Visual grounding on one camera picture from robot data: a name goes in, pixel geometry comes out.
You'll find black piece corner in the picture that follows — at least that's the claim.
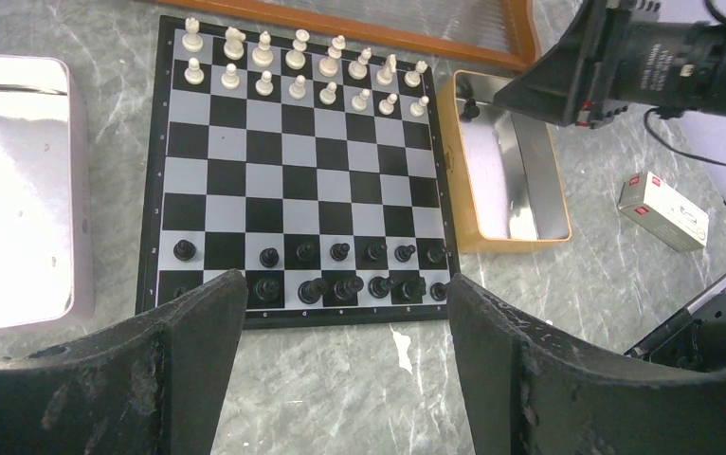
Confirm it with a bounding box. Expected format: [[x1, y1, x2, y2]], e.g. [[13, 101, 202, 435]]
[[429, 282, 448, 302]]

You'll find white corner rook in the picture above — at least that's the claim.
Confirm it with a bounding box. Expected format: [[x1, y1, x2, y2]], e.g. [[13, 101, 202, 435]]
[[404, 60, 428, 88]]

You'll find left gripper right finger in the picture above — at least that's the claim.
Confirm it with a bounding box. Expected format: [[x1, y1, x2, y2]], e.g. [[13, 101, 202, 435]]
[[447, 275, 726, 454]]

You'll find black pawn second row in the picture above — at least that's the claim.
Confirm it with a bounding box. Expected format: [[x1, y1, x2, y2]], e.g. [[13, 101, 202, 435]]
[[296, 242, 316, 263], [259, 247, 280, 268], [394, 245, 417, 263], [364, 243, 388, 262], [172, 239, 197, 262], [330, 243, 351, 262]]

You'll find white labelled card box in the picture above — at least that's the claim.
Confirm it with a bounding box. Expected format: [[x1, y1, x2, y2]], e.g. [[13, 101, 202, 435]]
[[617, 171, 709, 252]]

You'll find black rook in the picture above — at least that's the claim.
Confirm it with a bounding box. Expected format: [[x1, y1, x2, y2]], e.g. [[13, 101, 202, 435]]
[[426, 246, 446, 264]]

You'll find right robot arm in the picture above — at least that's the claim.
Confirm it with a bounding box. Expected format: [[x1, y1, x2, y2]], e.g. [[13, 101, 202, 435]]
[[493, 1, 726, 129]]

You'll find white knight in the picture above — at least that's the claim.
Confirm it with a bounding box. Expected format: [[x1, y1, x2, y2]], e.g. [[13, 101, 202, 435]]
[[375, 53, 397, 86]]

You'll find black queen piece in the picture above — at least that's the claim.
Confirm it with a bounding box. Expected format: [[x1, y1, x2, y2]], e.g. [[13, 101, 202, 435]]
[[298, 278, 329, 304]]

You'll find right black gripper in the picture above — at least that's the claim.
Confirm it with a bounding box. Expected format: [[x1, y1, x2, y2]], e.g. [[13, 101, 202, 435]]
[[493, 1, 628, 129]]

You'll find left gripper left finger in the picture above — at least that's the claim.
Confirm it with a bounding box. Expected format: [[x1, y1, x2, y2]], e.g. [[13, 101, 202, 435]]
[[0, 270, 247, 454]]

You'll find silver tin box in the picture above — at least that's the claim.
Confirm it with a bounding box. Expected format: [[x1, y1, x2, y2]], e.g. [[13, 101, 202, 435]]
[[0, 55, 95, 332]]

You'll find black king piece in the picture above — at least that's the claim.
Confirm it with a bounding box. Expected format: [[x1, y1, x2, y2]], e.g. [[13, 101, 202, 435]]
[[333, 276, 364, 301]]

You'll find black and white chessboard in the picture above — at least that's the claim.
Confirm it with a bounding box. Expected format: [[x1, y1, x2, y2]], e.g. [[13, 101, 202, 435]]
[[136, 15, 460, 328]]

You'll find black chess piece in tin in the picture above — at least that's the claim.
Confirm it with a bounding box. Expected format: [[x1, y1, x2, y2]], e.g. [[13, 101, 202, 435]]
[[459, 99, 481, 123]]

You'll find orange wooden shelf rack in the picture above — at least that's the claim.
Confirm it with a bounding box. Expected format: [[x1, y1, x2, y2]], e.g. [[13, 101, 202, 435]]
[[170, 0, 541, 71]]

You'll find white pawn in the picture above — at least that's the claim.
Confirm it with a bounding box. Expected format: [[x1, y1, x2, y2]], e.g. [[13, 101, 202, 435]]
[[378, 93, 398, 116], [409, 96, 429, 118], [288, 75, 306, 100], [318, 82, 337, 105], [351, 88, 372, 112]]

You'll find black bishop piece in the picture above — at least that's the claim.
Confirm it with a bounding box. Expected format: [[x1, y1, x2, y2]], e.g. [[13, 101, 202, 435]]
[[252, 278, 281, 303]]

